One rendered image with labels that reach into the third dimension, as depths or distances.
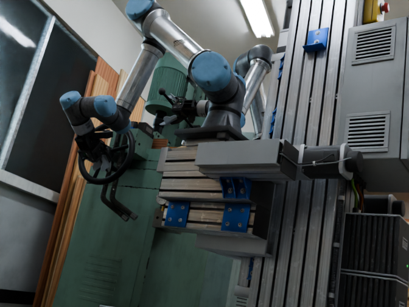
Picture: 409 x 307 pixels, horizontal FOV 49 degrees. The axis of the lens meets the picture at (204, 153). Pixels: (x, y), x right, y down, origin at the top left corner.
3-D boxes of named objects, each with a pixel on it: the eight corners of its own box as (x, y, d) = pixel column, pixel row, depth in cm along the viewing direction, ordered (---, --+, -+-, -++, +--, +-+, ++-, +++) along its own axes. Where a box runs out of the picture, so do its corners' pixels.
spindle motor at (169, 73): (138, 105, 227) (151, 52, 237) (155, 119, 242) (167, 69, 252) (167, 105, 220) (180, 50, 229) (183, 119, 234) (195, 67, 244)
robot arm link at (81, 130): (78, 115, 169) (95, 115, 165) (83, 125, 171) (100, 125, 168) (66, 126, 163) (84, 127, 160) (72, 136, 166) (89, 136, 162)
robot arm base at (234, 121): (249, 146, 152) (254, 120, 155) (226, 129, 141) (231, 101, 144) (213, 148, 161) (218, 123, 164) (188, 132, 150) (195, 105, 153)
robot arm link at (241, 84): (245, 120, 157) (251, 86, 161) (234, 103, 145) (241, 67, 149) (213, 119, 162) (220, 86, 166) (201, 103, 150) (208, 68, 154)
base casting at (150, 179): (84, 183, 213) (89, 165, 216) (146, 211, 262) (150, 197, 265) (164, 189, 194) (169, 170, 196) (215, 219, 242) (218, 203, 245)
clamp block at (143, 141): (108, 145, 203) (112, 127, 206) (124, 156, 215) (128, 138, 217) (134, 147, 197) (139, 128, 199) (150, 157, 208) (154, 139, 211)
